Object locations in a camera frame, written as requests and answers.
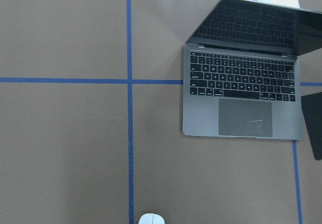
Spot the grey laptop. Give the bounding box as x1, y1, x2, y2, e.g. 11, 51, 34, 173
183, 0, 321, 140

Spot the white computer mouse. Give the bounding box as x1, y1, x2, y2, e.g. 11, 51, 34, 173
138, 213, 165, 224

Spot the black mouse pad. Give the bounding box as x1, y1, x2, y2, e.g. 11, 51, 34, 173
301, 92, 321, 161

